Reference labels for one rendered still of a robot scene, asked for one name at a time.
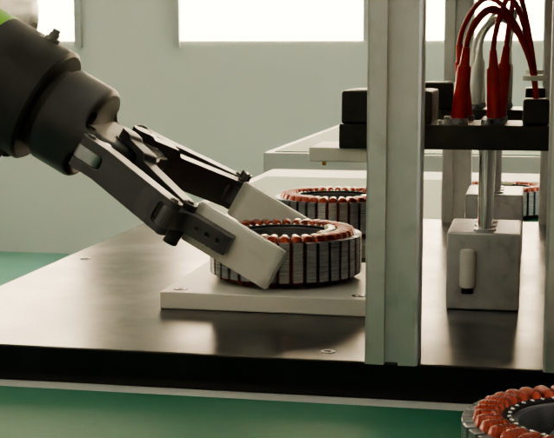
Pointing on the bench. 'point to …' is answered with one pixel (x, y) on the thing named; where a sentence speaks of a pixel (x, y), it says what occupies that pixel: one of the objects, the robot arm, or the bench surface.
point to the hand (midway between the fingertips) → (282, 248)
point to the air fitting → (467, 270)
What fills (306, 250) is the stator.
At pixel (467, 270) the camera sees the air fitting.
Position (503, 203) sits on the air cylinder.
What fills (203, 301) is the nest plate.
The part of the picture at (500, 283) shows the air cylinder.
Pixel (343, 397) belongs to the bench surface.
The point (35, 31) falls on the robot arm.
